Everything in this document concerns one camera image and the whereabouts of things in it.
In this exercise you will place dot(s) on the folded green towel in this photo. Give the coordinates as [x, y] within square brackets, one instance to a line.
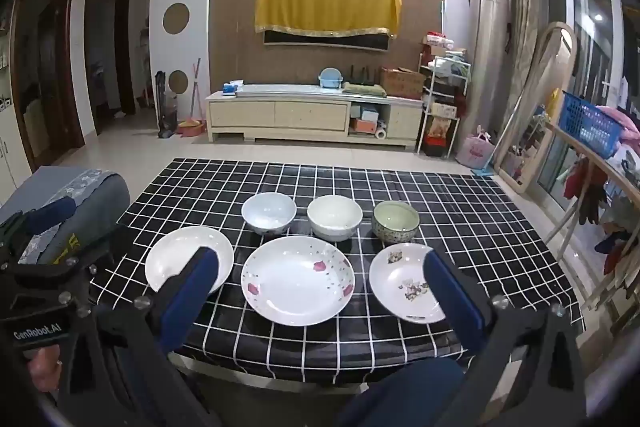
[364, 91]

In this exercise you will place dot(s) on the pale blue white bowl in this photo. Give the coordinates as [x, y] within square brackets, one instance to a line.
[269, 212]

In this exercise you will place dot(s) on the orange box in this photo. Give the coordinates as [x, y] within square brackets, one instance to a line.
[361, 125]

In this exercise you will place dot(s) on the grey cushioned seat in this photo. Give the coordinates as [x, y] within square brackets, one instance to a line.
[75, 192]

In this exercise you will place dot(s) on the yellow fringed cloth cover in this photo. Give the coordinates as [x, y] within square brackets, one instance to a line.
[325, 2]

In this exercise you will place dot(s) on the dark wooden door frame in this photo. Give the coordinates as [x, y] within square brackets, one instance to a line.
[67, 57]
[125, 57]

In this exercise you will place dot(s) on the blue dish rack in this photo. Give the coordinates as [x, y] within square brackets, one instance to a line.
[331, 78]

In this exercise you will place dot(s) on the dark floral print white plate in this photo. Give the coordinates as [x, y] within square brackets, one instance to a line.
[395, 287]

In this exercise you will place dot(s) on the round brown wall decoration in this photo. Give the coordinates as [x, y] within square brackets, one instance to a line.
[176, 18]
[177, 80]

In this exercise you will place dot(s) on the black white checkered tablecloth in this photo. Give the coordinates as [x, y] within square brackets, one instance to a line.
[320, 177]

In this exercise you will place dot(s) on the black wall television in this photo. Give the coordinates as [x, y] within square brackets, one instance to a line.
[325, 41]

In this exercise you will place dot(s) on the upright vacuum cleaner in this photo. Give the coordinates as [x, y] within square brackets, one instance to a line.
[165, 107]

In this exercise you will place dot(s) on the plain white plate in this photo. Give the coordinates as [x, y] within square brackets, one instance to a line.
[170, 257]

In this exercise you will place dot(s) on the standing air conditioner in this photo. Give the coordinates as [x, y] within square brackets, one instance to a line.
[490, 57]

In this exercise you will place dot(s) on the wooden framed arched mirror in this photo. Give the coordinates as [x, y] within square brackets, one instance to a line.
[537, 107]

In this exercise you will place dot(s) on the pink bag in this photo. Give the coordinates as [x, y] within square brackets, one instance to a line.
[477, 149]

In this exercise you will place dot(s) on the pink floral white plate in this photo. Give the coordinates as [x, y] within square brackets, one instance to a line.
[295, 287]

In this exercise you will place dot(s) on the beige patterned curtain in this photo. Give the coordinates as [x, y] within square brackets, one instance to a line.
[522, 7]

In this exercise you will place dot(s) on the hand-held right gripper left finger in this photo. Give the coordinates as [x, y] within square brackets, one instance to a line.
[197, 282]

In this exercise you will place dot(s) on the blue plastic basket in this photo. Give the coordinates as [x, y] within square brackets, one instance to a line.
[590, 124]

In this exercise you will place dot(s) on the cream patterned bowl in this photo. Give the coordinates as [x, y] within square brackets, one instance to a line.
[396, 219]

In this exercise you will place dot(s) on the white shelf rack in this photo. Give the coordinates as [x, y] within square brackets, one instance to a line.
[442, 107]

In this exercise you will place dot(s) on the person's left hand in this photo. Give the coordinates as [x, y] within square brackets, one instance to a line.
[45, 367]

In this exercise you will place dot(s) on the wooden folding rack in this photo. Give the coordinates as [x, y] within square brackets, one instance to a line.
[575, 207]

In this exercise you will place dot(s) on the white paper roll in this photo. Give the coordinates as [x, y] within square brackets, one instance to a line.
[381, 133]

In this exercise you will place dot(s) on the brown cardboard box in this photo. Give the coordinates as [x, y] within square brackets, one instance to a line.
[402, 83]

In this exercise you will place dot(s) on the cream television cabinet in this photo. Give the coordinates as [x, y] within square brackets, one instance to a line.
[275, 114]

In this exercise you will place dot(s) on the light blue box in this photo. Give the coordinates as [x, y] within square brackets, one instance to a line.
[370, 112]

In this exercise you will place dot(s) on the glass balcony door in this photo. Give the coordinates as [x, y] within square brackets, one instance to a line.
[585, 32]

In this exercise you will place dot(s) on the red garment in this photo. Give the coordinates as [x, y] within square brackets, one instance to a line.
[580, 187]

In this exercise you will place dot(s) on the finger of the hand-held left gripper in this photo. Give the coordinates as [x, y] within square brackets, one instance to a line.
[112, 244]
[47, 214]

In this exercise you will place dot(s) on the black router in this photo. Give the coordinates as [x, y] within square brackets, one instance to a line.
[362, 79]

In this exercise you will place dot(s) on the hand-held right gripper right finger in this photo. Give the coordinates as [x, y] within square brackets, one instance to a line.
[452, 297]

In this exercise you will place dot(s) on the pink dustpan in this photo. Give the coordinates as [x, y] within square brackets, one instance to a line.
[191, 128]

